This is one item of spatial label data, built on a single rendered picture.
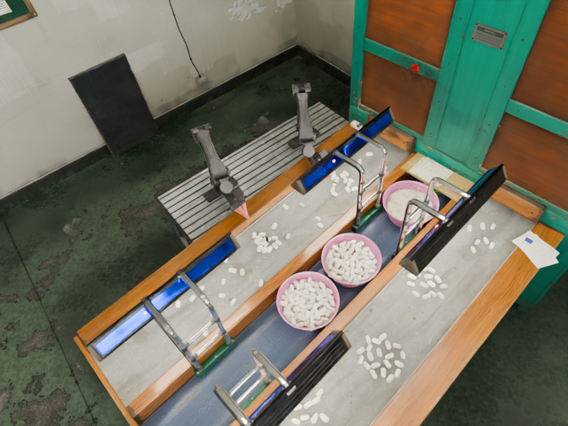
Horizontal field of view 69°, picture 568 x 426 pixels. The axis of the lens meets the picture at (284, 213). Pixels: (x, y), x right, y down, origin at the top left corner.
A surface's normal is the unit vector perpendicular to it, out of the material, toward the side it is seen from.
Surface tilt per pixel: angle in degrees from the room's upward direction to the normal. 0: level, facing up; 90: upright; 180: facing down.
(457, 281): 0
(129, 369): 0
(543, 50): 90
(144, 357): 0
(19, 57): 91
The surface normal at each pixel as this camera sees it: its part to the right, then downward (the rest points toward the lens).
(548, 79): -0.72, 0.59
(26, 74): 0.62, 0.59
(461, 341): -0.08, -0.61
